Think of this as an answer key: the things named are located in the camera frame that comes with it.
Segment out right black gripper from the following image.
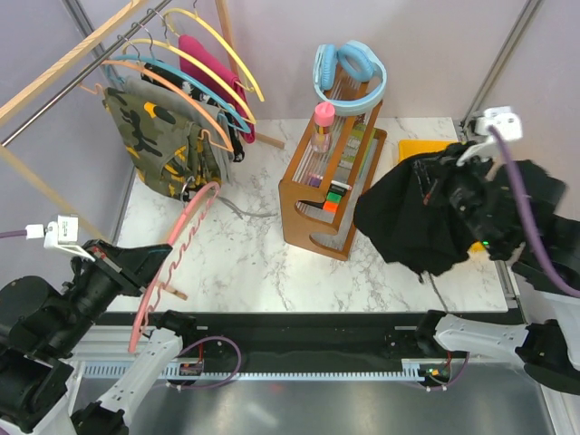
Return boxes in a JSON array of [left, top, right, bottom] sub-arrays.
[[411, 139, 508, 254]]

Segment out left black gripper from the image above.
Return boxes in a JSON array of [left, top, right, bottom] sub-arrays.
[[48, 234, 173, 353]]

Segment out pink hanger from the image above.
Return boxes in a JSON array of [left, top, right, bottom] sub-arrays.
[[128, 181, 220, 353]]

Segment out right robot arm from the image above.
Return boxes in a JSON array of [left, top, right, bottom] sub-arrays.
[[411, 144, 579, 395]]

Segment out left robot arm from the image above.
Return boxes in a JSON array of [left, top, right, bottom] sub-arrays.
[[1, 239, 199, 434]]

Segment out camouflage trousers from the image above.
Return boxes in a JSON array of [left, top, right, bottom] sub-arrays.
[[103, 88, 222, 202]]

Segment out orange hanger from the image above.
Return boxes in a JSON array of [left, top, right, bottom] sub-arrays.
[[101, 60, 234, 153]]

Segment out grey trousers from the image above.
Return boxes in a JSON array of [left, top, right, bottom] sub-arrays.
[[124, 77, 234, 184]]

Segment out blue hanger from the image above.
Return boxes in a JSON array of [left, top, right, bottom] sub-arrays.
[[101, 53, 253, 135]]

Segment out inner yellow hanger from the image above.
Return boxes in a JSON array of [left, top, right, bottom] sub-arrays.
[[151, 40, 256, 124]]

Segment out yellow hanger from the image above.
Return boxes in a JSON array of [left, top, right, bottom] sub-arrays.
[[163, 1, 266, 102], [151, 40, 256, 124]]

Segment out magenta trousers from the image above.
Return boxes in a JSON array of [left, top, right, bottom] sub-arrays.
[[178, 34, 248, 119]]

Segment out outer yellow hanger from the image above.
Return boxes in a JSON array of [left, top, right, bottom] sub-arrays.
[[163, 1, 266, 102]]

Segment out yellow plastic tray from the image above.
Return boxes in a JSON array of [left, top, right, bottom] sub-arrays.
[[398, 140, 484, 256]]

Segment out green booklet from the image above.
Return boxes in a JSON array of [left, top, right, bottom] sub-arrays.
[[339, 124, 376, 172]]

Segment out white marker pen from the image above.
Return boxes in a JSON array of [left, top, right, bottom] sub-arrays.
[[331, 180, 352, 191]]

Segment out green cube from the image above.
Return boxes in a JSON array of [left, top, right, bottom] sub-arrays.
[[326, 192, 341, 203]]

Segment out orange cube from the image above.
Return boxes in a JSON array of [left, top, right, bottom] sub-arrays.
[[323, 201, 339, 213]]

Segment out wooden desk shelf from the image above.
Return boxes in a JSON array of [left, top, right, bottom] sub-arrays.
[[278, 107, 387, 261]]

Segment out pink cap bottle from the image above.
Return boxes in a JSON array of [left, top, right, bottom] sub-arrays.
[[310, 101, 335, 153]]

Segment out light blue headphones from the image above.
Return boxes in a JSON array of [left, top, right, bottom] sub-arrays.
[[312, 40, 388, 117]]

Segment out wooden clothes rack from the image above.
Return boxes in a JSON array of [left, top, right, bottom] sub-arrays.
[[0, 0, 286, 301]]

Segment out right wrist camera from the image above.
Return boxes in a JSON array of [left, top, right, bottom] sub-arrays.
[[456, 106, 523, 167]]

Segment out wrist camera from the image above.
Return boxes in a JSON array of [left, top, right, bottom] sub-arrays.
[[24, 215, 95, 262], [456, 106, 523, 167]]

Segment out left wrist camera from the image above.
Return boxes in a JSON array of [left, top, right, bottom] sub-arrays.
[[24, 215, 95, 262]]

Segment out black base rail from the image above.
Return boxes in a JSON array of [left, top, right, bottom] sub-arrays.
[[92, 310, 522, 382]]

